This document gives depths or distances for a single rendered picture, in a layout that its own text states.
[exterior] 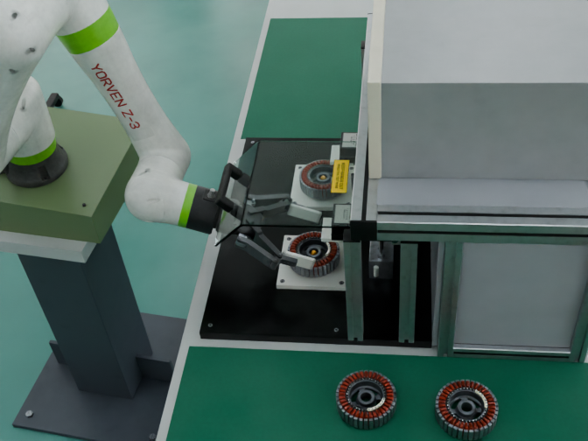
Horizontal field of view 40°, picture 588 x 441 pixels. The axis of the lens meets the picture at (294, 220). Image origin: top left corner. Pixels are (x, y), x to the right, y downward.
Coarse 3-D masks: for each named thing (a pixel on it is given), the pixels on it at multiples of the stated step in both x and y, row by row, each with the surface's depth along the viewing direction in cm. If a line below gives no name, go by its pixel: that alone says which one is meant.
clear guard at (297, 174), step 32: (256, 160) 159; (288, 160) 158; (320, 160) 157; (352, 160) 156; (256, 192) 152; (288, 192) 151; (320, 192) 150; (352, 192) 150; (224, 224) 152; (256, 224) 146; (288, 224) 145; (320, 224) 144
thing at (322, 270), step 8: (312, 232) 178; (320, 232) 178; (296, 240) 177; (304, 240) 177; (312, 240) 177; (320, 240) 177; (288, 248) 176; (296, 248) 175; (304, 248) 178; (312, 248) 176; (320, 248) 177; (328, 248) 174; (336, 248) 174; (312, 256) 174; (320, 256) 175; (328, 256) 173; (336, 256) 173; (320, 264) 171; (328, 264) 171; (336, 264) 174; (296, 272) 174; (304, 272) 173; (312, 272) 172; (320, 272) 172; (328, 272) 173
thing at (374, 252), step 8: (376, 248) 172; (384, 248) 172; (392, 248) 172; (376, 256) 171; (384, 256) 170; (392, 256) 170; (376, 264) 170; (384, 264) 170; (392, 264) 170; (384, 272) 172; (392, 272) 172
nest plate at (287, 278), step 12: (288, 240) 182; (324, 252) 179; (288, 276) 174; (300, 276) 174; (324, 276) 173; (336, 276) 173; (276, 288) 174; (288, 288) 173; (300, 288) 173; (312, 288) 172; (324, 288) 172; (336, 288) 171
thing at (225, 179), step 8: (224, 168) 159; (232, 168) 158; (224, 176) 156; (232, 176) 159; (240, 176) 159; (224, 184) 154; (224, 192) 153; (216, 200) 152; (224, 200) 152; (224, 208) 153; (232, 208) 153
